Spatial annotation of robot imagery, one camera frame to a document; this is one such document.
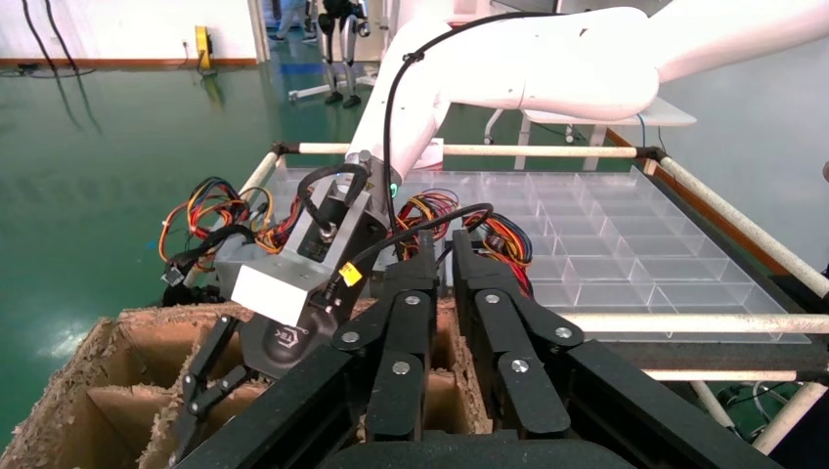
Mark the short black looped cable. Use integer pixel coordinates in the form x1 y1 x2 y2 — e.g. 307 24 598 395
296 161 371 229

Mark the yellow cable reel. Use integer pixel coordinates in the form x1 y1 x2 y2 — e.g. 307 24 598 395
194 24 216 71

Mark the brown cardboard divider box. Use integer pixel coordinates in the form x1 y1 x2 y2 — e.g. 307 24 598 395
0 298 495 469

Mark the person in grey trousers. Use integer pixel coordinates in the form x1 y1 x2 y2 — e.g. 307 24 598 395
268 0 309 43

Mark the black floor cable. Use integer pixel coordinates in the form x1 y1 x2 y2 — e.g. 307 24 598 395
719 381 795 445

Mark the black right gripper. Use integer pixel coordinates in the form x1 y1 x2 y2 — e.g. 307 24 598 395
168 203 391 467

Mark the silver power supply with wires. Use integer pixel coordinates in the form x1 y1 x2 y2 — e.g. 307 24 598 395
393 188 462 262
460 210 538 300
156 176 286 307
255 193 306 255

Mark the black hanging wall cable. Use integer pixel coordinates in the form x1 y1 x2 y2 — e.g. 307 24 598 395
21 0 59 72
43 0 82 73

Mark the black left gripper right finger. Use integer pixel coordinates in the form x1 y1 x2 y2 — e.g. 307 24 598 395
451 228 785 469

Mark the clear plastic compartment tray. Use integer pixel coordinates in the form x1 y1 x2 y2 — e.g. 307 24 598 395
265 164 814 344

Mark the black cable with yellow tag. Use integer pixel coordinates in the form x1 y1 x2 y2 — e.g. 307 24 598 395
324 11 565 307

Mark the white table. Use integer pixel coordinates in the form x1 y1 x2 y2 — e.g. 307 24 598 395
482 97 699 173

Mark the black and silver legged robot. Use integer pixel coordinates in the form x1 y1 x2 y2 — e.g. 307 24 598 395
287 0 383 110

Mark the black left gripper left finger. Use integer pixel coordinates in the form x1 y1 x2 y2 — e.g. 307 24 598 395
171 230 443 469

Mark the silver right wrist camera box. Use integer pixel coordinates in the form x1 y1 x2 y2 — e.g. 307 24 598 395
215 180 371 328

